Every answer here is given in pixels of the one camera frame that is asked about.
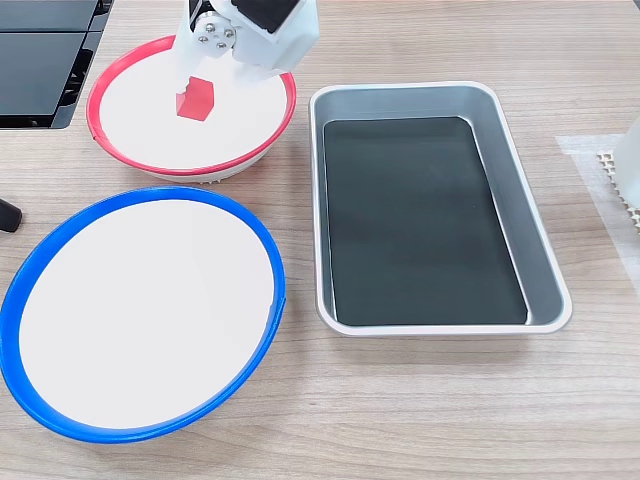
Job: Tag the silver metal tray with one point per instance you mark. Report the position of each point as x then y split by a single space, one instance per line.
542 260

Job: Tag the red cube block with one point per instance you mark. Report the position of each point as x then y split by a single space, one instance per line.
197 100

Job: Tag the clear tape sheet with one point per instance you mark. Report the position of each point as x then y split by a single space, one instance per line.
595 190

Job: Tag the white dish red rim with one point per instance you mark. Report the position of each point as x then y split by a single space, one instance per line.
165 135

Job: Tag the black flat panel device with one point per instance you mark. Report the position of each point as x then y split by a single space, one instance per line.
37 65

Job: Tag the small black rounded object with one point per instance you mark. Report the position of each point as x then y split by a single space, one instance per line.
9 215

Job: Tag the white dish blue rim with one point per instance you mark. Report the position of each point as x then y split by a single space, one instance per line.
145 315

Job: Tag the white mesh anti-slip pad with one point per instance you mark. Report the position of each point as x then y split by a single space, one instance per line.
622 197

